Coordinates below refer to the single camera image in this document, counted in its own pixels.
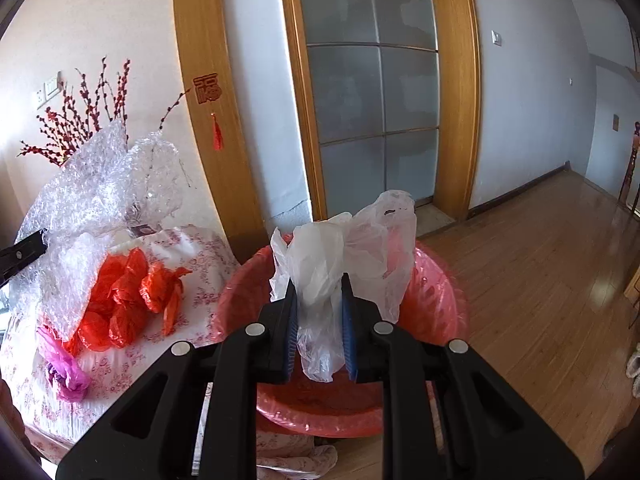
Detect red lined trash basket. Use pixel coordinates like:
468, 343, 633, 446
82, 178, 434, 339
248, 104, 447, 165
209, 242, 469, 439

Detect magenta plastic bag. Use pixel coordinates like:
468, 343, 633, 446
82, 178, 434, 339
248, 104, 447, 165
36, 327, 91, 403

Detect frosted glass sliding door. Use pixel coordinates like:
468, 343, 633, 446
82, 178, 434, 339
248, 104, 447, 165
300, 0, 439, 216

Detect red berry branch bouquet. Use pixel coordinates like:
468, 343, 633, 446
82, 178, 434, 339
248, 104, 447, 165
17, 56, 191, 168

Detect white wall socket plate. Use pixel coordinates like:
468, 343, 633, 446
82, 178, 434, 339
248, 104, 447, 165
36, 70, 65, 110

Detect white translucent plastic bag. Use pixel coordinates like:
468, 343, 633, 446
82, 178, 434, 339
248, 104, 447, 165
269, 190, 416, 382

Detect red plastic bag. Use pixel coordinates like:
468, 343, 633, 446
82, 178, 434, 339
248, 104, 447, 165
63, 247, 191, 356

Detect clear bubble wrap sheet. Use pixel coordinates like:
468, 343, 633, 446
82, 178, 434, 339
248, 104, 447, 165
9, 120, 183, 340

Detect white wall light switch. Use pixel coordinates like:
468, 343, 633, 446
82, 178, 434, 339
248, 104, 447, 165
491, 30, 502, 47

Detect red tasselled Chinese knot ornament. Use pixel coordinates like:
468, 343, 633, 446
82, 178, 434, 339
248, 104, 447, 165
193, 73, 224, 152

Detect floral white tablecloth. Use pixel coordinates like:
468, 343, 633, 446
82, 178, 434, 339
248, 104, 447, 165
0, 224, 340, 480

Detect wooden stair railing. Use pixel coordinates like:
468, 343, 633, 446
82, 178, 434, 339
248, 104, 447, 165
617, 122, 640, 205

